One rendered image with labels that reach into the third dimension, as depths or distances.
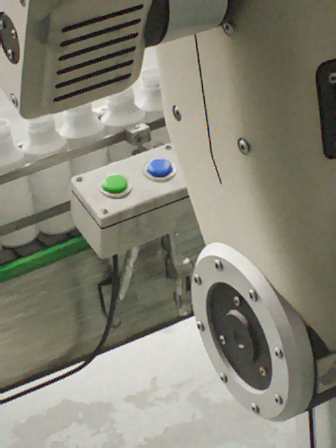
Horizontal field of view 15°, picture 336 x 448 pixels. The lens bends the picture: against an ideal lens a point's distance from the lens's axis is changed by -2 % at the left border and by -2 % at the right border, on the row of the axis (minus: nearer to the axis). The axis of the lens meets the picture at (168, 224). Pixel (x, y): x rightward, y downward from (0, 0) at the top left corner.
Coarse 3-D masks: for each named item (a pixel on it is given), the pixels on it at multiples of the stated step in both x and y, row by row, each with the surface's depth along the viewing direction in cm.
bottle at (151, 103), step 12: (144, 72) 166; (156, 72) 167; (144, 84) 165; (156, 84) 164; (144, 96) 166; (156, 96) 165; (144, 108) 166; (156, 108) 165; (156, 132) 166; (168, 132) 166
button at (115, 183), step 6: (114, 174) 148; (108, 180) 147; (114, 180) 147; (120, 180) 147; (126, 180) 147; (102, 186) 147; (108, 186) 146; (114, 186) 146; (120, 186) 146; (126, 186) 147; (108, 192) 146; (114, 192) 146; (120, 192) 146
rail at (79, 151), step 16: (96, 144) 160; (112, 144) 161; (48, 160) 157; (64, 160) 158; (0, 176) 154; (16, 176) 156; (48, 208) 160; (64, 208) 161; (16, 224) 158; (32, 224) 159
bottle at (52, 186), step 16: (32, 128) 157; (48, 128) 157; (32, 144) 158; (48, 144) 158; (64, 144) 159; (32, 160) 158; (32, 176) 160; (48, 176) 159; (64, 176) 160; (32, 192) 161; (48, 192) 160; (64, 192) 160; (48, 224) 162; (64, 224) 162
